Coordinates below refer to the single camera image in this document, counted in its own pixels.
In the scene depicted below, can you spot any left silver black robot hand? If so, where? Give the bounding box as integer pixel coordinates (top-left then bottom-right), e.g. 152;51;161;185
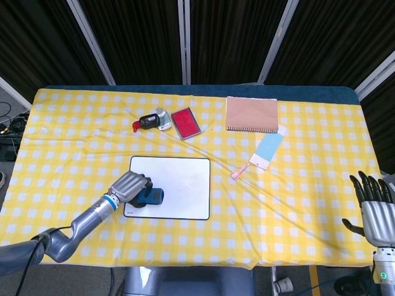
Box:
110;171;154;209

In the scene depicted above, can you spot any brown spiral notebook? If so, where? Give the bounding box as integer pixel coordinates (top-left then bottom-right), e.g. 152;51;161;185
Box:
226;96;280;134

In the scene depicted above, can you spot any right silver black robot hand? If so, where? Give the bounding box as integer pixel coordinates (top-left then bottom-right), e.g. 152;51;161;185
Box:
341;171;395;247

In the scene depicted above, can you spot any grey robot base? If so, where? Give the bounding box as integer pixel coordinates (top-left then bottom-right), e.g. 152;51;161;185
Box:
123;266;256;296

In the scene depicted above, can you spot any blue whiteboard eraser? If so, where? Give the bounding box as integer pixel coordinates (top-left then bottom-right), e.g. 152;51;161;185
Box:
133;187;165;208

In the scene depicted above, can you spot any yellow white checkered tablecloth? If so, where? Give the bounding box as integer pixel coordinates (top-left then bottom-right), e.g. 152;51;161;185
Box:
0;88;391;268

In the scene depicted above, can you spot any small white green packet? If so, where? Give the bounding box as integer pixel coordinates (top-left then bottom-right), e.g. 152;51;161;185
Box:
155;106;173;131

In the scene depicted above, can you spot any black ink bottle red cap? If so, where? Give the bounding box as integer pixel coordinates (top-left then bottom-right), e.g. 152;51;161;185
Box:
132;113;159;133

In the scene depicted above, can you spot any white whiteboard black frame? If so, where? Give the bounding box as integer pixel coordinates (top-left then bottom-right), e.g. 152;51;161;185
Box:
123;155;212;221

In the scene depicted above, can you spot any red ink stamp pad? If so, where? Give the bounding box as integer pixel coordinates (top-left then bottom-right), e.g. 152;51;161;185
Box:
170;109;202;141

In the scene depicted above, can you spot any light blue bookmark pink tassel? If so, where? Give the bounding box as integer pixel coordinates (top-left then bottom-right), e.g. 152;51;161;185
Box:
231;124;289;179

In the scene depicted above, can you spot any black cables bundle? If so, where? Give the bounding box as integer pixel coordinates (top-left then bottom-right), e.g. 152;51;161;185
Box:
0;101;30;161

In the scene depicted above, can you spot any blue cable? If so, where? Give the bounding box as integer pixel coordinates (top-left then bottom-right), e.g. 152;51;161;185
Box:
310;273;346;296

